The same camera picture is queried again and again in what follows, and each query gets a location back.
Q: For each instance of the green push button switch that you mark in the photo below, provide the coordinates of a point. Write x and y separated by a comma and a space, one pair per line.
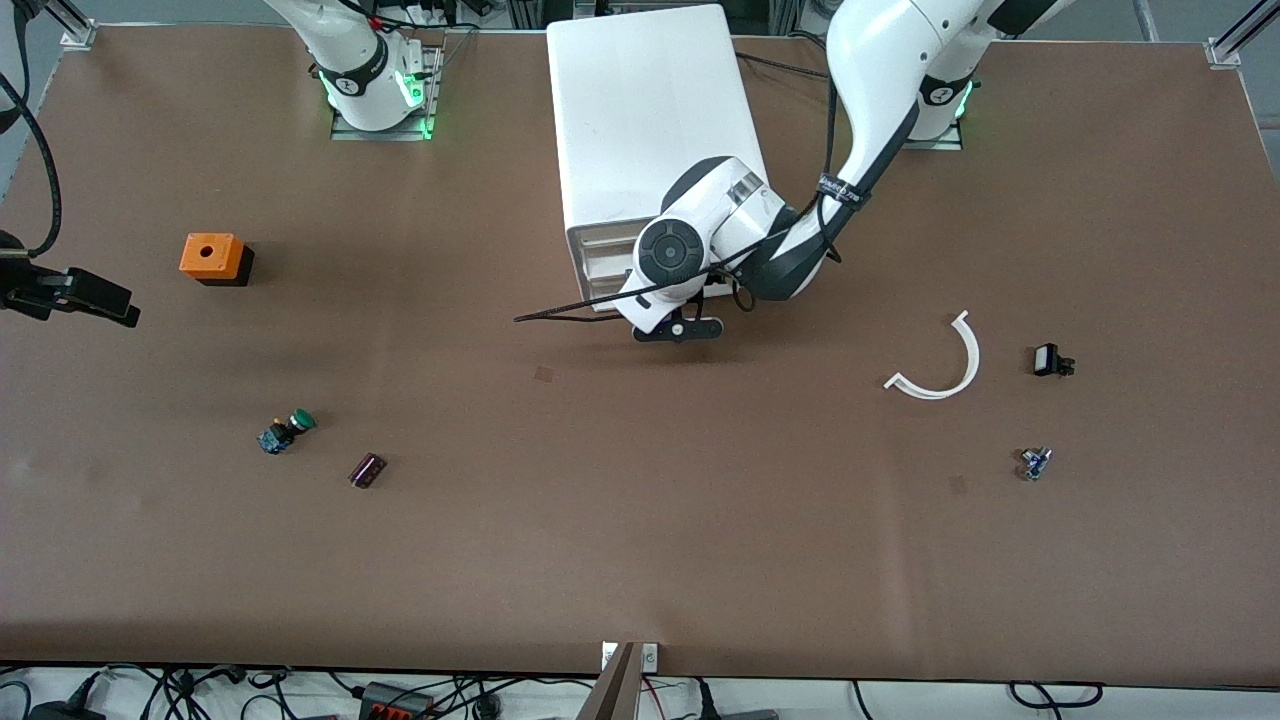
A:
285, 432

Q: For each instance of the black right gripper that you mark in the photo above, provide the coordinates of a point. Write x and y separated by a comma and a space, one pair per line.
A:
28, 291

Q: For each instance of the white mounting bracket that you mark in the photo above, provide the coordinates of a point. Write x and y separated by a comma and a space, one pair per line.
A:
650, 657

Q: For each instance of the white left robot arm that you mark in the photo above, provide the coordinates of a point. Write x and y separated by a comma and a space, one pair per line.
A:
880, 80

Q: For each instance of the white curved plastic strip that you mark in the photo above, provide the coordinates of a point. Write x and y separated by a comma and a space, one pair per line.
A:
972, 362

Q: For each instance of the dark purple cylindrical capacitor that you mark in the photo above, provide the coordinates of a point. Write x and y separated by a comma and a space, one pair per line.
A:
367, 471

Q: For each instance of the black power adapter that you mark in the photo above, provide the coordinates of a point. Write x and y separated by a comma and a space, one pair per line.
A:
60, 712

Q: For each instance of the black power strip orange switches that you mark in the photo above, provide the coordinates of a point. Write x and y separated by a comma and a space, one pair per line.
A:
385, 705

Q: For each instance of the orange box with black base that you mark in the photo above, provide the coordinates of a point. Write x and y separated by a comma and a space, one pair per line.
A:
225, 262

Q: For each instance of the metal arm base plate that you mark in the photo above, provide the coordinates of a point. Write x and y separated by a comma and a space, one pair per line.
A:
380, 135
940, 145

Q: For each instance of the small blue electronic component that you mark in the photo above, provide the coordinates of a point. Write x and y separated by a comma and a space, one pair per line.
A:
1035, 464

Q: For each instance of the grey brown slanted bar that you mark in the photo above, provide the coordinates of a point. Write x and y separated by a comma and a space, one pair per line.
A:
612, 695

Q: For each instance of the small black switch component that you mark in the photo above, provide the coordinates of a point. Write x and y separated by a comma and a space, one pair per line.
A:
1047, 360

